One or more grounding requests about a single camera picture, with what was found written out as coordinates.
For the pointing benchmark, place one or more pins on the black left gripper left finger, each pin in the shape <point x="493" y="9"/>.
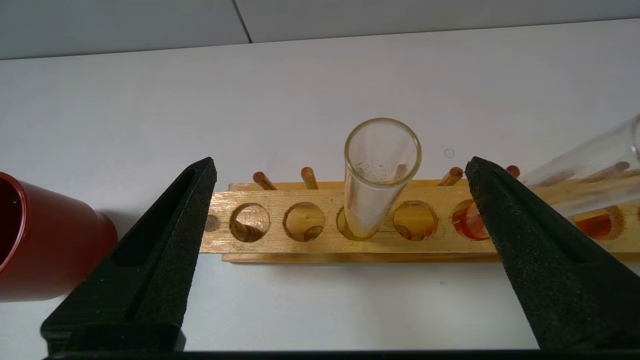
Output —
<point x="145" y="270"/>

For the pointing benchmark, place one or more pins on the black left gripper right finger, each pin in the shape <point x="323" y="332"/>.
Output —
<point x="555" y="265"/>

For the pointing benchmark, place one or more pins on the yellow pigment glass test tube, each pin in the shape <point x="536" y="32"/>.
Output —
<point x="370" y="210"/>

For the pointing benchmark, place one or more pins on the orange pigment glass test tube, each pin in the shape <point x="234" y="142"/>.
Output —
<point x="590" y="170"/>

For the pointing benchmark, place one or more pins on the wooden test tube rack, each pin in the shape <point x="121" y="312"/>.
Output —
<point x="280" y="245"/>

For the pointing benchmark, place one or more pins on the red plastic cup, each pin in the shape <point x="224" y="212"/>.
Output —
<point x="50" y="240"/>

